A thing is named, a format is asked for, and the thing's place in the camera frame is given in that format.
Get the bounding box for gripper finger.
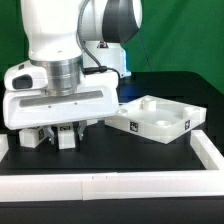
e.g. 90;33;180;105
77;121;87;140
43;126;55;144

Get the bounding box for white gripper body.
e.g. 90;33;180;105
3;72;119;130

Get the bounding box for white square table top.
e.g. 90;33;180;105
105;95;207;144

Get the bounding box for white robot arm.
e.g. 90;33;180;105
3;0;142;131

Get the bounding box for white obstacle fence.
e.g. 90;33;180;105
0;130;224;202

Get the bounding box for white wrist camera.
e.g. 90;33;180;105
4;61;48;91

